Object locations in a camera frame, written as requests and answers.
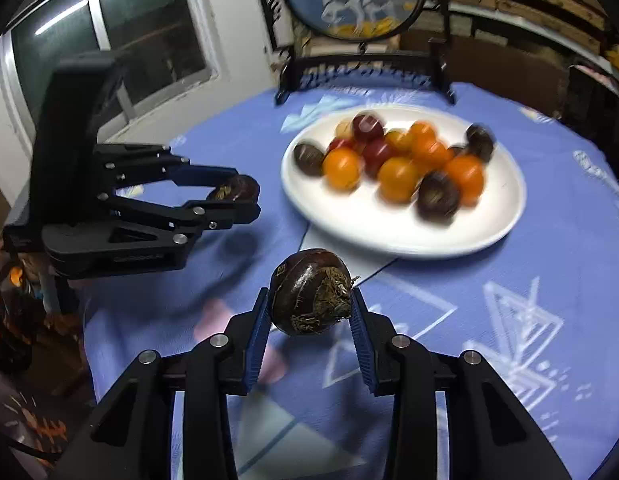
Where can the blue printed tablecloth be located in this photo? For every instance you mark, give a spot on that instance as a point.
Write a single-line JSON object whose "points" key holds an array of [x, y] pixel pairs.
{"points": [[539, 285]]}

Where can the orange tomato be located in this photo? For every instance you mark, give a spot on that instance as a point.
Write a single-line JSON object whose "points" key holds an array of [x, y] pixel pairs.
{"points": [[464, 177], [342, 169]]}

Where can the white plate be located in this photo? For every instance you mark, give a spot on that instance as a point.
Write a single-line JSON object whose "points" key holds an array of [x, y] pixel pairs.
{"points": [[349, 220]]}

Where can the shelf of wooden boxes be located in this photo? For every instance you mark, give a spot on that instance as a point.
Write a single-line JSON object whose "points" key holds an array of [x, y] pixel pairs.
{"points": [[539, 0]]}

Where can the white framed window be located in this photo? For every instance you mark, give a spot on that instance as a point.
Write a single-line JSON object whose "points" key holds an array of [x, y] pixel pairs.
{"points": [[139, 35]]}

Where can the dark printed cloth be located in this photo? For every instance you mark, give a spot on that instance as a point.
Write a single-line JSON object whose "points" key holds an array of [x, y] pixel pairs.
{"points": [[19, 310]]}

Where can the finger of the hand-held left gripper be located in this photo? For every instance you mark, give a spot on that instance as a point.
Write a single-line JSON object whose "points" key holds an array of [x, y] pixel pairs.
{"points": [[199, 175], [229, 212]]}

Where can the round deer screen ornament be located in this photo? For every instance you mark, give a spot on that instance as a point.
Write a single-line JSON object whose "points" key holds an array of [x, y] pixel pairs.
{"points": [[349, 0]]}

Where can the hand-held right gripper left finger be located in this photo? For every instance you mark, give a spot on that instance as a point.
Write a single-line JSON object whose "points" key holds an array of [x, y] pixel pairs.
{"points": [[254, 345]]}

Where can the brown board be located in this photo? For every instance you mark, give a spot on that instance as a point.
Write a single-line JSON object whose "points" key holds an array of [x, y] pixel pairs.
{"points": [[489, 65]]}

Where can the dark purple tomato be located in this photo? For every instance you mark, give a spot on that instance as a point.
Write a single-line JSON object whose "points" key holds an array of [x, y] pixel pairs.
{"points": [[379, 157], [367, 127]]}

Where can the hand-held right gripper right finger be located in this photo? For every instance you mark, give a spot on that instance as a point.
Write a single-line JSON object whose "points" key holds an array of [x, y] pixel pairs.
{"points": [[360, 345]]}

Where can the yellow tomato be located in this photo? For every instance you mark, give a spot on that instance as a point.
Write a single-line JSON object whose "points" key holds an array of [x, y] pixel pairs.
{"points": [[344, 130]]}

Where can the black panel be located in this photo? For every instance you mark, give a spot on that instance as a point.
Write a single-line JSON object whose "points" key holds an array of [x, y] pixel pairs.
{"points": [[594, 95]]}

